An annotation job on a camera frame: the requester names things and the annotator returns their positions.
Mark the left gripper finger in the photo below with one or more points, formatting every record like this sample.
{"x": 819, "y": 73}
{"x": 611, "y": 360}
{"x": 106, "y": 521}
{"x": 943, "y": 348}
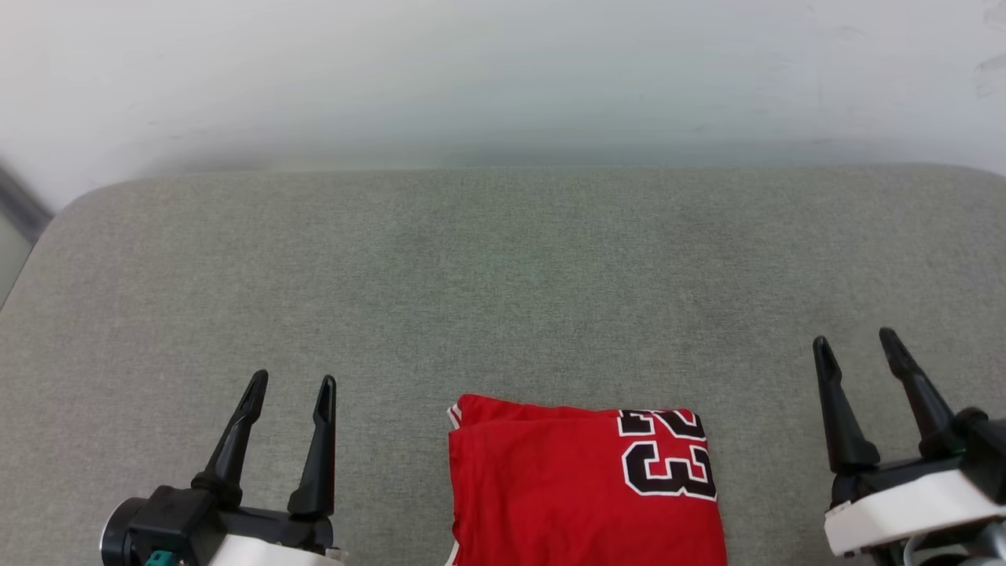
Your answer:
{"x": 232, "y": 456}
{"x": 321, "y": 472}

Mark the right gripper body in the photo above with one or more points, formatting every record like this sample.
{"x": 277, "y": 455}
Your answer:
{"x": 904, "y": 511}

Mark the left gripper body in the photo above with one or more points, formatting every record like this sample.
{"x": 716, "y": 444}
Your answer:
{"x": 275, "y": 538}

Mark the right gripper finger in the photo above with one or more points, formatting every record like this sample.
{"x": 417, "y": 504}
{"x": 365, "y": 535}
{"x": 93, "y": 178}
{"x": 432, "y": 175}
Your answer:
{"x": 845, "y": 432}
{"x": 927, "y": 417}

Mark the red and white basketball jersey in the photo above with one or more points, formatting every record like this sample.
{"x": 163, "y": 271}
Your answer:
{"x": 550, "y": 487}

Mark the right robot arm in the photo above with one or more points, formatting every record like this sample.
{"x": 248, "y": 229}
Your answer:
{"x": 986, "y": 548}

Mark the grey fabric table pad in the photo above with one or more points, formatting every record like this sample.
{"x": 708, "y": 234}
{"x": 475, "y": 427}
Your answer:
{"x": 503, "y": 299}

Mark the grey metal wall post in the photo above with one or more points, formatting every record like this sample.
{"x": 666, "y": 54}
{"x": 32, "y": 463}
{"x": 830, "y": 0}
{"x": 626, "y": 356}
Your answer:
{"x": 20, "y": 206}

